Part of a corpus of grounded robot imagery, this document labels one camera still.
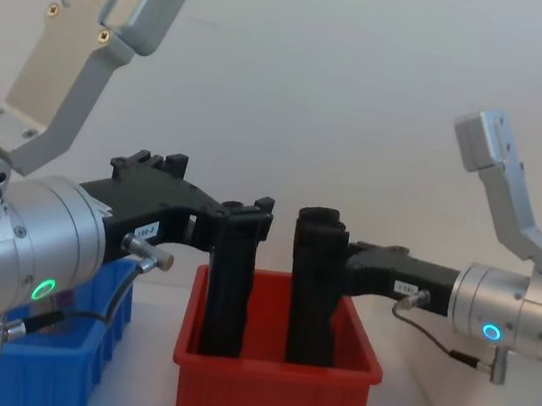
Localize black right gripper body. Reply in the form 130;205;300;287
336;237;466;320

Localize blue plastic bin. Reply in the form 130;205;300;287
0;238;141;406

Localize thin dark wrist cable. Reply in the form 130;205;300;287
5;219;179;351
382;286;518;386

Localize red plastic bin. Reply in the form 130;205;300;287
165;258;397;406

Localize thin dark left wrist cable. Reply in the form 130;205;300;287
5;219;179;351

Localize thin dark right wrist cable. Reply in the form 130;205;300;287
382;286;518;386

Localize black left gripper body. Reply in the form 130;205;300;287
69;138;232;278

